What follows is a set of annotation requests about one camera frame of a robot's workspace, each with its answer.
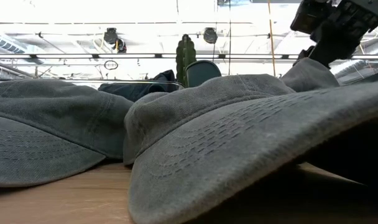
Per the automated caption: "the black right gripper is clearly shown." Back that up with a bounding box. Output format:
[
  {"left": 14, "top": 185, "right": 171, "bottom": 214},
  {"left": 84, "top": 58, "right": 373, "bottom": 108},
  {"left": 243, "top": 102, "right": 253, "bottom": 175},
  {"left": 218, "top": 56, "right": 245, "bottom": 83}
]
[{"left": 293, "top": 0, "right": 378, "bottom": 68}]

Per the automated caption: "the grey washed cotton cap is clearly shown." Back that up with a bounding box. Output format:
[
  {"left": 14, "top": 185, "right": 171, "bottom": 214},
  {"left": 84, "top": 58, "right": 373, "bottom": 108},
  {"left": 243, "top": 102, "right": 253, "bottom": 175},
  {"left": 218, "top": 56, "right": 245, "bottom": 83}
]
[
  {"left": 0, "top": 78, "right": 134, "bottom": 188},
  {"left": 122, "top": 73, "right": 378, "bottom": 224},
  {"left": 280, "top": 57, "right": 341, "bottom": 93}
]

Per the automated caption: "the green cactus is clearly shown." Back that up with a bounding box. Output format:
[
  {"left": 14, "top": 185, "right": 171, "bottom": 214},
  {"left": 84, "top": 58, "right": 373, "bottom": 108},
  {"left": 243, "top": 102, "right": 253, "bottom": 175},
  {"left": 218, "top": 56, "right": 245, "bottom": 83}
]
[{"left": 175, "top": 33, "right": 197, "bottom": 87}]

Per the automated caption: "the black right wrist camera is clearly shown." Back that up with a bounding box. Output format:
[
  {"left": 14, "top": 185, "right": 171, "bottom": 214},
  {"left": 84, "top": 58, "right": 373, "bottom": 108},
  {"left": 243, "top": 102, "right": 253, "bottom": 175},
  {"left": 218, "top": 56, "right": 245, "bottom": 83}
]
[{"left": 290, "top": 0, "right": 334, "bottom": 35}]

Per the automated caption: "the silver ventilation duct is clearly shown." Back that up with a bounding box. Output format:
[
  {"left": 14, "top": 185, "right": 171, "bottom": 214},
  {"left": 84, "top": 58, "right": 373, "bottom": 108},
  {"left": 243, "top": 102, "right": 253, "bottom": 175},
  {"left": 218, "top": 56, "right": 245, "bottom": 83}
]
[
  {"left": 330, "top": 58, "right": 376, "bottom": 78},
  {"left": 0, "top": 32, "right": 46, "bottom": 65}
]

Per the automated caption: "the yellow extension cable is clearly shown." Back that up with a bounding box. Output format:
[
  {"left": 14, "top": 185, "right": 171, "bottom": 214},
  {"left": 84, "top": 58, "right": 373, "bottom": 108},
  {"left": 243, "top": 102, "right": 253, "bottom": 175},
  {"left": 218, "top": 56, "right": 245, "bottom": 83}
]
[{"left": 266, "top": 0, "right": 277, "bottom": 78}]

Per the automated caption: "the black ceiling cord reel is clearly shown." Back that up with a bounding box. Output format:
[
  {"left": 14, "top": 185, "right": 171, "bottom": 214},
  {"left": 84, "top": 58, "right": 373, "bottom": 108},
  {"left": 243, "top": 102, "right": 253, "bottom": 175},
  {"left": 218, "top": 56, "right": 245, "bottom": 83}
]
[
  {"left": 203, "top": 27, "right": 218, "bottom": 45},
  {"left": 114, "top": 37, "right": 128, "bottom": 54},
  {"left": 103, "top": 27, "right": 119, "bottom": 45}
]

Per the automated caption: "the horizontal ceiling rail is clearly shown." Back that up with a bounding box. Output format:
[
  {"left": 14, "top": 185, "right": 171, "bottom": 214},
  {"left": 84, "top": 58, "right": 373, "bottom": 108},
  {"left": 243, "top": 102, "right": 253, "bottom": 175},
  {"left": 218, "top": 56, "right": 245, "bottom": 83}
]
[{"left": 0, "top": 53, "right": 378, "bottom": 60}]

